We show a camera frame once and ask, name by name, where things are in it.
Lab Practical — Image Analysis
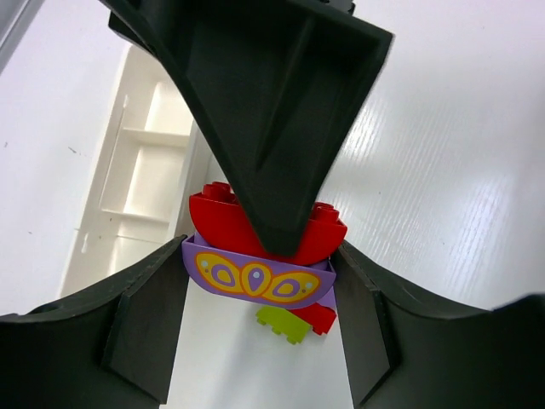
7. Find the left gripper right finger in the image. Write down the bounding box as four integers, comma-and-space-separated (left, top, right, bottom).
336, 243, 544, 408

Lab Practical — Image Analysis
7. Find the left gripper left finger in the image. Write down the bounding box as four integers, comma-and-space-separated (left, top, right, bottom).
1, 238, 187, 408

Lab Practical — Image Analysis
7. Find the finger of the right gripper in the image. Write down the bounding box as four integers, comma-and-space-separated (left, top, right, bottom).
106, 0, 393, 256

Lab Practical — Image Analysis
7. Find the red curved lego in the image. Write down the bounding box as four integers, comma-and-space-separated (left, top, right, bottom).
189, 181, 347, 266

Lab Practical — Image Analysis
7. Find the purple patterned curved lego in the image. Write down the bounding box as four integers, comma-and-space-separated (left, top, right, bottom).
181, 233, 336, 309

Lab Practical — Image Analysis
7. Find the green lego by pile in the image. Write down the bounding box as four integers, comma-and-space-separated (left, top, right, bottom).
255, 305, 312, 345

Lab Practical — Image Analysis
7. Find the white three-compartment tray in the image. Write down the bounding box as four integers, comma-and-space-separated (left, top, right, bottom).
60, 46, 211, 297

